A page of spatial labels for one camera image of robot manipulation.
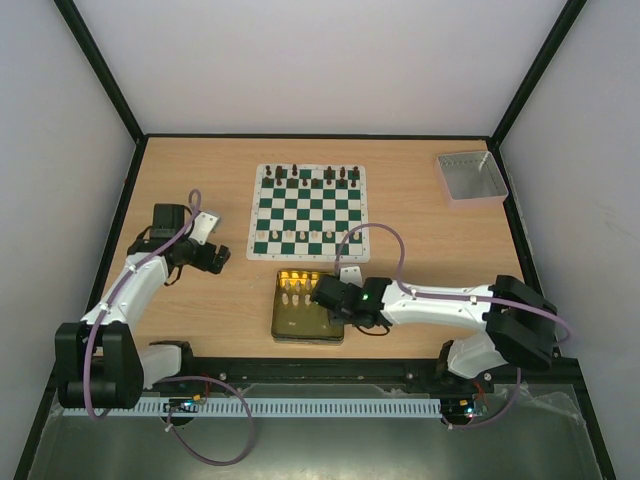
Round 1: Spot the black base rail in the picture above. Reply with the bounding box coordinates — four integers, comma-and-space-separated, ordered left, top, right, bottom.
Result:
139, 355, 584, 401

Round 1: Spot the black enclosure frame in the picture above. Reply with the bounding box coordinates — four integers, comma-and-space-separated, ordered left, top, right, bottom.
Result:
9, 0, 619, 480

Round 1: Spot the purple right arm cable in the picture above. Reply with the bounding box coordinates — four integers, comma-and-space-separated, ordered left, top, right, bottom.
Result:
333, 223, 574, 432

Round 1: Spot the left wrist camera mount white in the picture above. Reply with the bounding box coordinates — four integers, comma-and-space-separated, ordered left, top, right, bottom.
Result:
189, 211, 220, 245

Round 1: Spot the gold tin tray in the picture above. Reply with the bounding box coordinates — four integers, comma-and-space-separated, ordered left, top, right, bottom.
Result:
271, 269, 344, 345

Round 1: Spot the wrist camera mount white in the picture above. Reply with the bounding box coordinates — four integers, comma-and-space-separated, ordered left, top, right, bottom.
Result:
339, 265, 363, 287
189, 211, 220, 245

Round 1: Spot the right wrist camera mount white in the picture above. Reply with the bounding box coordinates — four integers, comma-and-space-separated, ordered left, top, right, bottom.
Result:
339, 265, 363, 287

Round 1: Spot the green white chess board mat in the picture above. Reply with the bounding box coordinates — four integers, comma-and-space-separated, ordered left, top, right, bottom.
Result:
246, 163, 371, 263

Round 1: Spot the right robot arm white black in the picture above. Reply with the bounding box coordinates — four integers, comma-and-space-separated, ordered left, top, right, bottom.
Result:
310, 274, 556, 392

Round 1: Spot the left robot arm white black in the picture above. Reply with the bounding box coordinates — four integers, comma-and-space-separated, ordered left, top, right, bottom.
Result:
54, 203, 230, 416

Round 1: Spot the white slotted cable duct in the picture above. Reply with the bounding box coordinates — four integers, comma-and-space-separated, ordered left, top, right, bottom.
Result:
62, 397, 444, 417

